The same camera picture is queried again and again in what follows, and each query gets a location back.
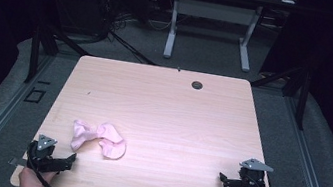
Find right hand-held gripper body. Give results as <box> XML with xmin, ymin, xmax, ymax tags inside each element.
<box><xmin>225</xmin><ymin>154</ymin><xmax>276</xmax><ymax>187</ymax></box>

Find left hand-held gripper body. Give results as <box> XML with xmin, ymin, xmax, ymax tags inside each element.
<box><xmin>24</xmin><ymin>132</ymin><xmax>71</xmax><ymax>177</ymax></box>

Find pink sock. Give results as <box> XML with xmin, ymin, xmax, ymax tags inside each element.
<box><xmin>92</xmin><ymin>120</ymin><xmax>131</xmax><ymax>163</ymax></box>
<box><xmin>68</xmin><ymin>118</ymin><xmax>102</xmax><ymax>156</ymax></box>

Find person's left hand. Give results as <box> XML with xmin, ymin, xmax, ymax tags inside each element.
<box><xmin>16</xmin><ymin>165</ymin><xmax>58</xmax><ymax>187</ymax></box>

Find white desk with grey legs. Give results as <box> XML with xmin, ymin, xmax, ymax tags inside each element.
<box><xmin>143</xmin><ymin>0</ymin><xmax>301</xmax><ymax>79</ymax></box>

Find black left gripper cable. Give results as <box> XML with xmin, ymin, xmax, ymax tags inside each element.
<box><xmin>20</xmin><ymin>139</ymin><xmax>73</xmax><ymax>187</ymax></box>

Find grey metal table bracket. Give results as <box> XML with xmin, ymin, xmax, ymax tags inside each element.
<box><xmin>7</xmin><ymin>156</ymin><xmax>28</xmax><ymax>169</ymax></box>

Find grey table cable grommet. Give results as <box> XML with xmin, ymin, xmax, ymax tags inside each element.
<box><xmin>189</xmin><ymin>79</ymin><xmax>205</xmax><ymax>92</ymax></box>

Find black metal frame post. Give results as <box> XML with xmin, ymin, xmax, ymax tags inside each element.
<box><xmin>243</xmin><ymin>57</ymin><xmax>315</xmax><ymax>132</ymax></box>
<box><xmin>23</xmin><ymin>22</ymin><xmax>97</xmax><ymax>94</ymax></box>

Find black floor cables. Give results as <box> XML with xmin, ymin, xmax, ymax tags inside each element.
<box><xmin>84</xmin><ymin>0</ymin><xmax>170</xmax><ymax>68</ymax></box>

